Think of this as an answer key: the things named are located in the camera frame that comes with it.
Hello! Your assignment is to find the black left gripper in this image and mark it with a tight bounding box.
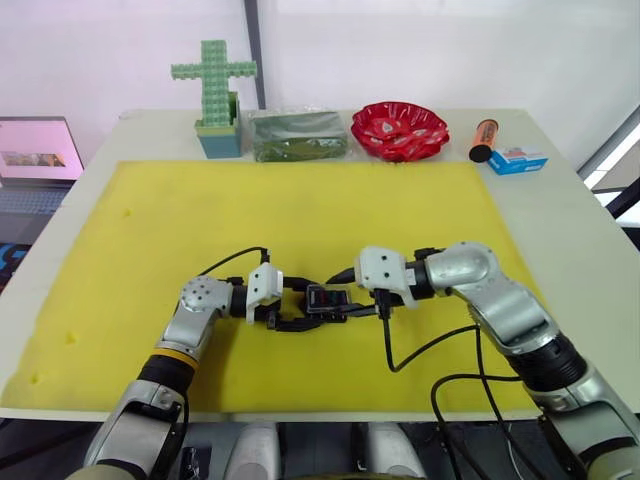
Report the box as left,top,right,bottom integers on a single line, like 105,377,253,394
253,275,347,334

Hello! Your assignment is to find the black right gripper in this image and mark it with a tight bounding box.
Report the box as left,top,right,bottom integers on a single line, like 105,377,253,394
325,268,407,321

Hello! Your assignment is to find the black fuse box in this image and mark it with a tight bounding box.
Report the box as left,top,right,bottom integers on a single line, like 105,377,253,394
305,284,354,325

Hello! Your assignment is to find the blue white small box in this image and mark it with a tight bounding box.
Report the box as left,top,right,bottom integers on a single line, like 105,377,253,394
487,144,550,176

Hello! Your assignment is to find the yellow foam mat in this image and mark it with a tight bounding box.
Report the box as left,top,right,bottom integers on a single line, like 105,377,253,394
0,159,551,414

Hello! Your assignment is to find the white rounded shell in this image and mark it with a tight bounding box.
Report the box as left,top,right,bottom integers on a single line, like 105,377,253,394
367,422,427,480
222,422,281,480

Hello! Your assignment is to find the green plastic bag pack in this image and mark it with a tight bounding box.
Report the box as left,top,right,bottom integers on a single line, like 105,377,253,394
247,105,351,164

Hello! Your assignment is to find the red scalloped bowl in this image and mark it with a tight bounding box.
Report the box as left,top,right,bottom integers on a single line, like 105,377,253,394
350,101,450,164

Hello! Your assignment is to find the teal square pot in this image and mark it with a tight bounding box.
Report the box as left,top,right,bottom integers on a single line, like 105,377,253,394
194,92,244,160

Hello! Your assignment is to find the orange cylinder black cap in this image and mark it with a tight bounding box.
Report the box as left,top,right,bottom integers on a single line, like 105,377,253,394
468,119,503,164

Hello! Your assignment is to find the green block cross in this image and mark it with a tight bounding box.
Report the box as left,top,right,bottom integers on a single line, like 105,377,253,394
170,39,257,127

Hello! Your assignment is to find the black vertical pole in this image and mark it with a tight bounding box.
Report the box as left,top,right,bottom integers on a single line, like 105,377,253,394
251,0,269,110

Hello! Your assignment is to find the open laptop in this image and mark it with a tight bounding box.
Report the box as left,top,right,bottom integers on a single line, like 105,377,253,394
0,116,86,216

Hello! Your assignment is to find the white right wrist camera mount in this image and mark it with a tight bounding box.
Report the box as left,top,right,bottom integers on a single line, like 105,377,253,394
352,245,419,307

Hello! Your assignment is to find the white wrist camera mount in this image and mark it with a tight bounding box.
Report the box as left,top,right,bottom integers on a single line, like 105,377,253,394
352,245,419,307
245,264,285,326

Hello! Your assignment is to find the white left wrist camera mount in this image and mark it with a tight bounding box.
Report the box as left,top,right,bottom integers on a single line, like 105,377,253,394
245,264,285,326

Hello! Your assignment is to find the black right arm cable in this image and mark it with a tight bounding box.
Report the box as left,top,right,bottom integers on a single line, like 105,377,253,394
377,292,540,480

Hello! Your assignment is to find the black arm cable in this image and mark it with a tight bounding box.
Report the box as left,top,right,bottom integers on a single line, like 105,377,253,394
377,292,540,480
197,245,272,277

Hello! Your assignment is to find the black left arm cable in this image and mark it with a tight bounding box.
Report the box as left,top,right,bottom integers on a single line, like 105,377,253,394
197,245,272,277

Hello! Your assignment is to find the black metal frame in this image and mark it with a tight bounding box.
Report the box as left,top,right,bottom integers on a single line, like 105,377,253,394
577,107,640,221

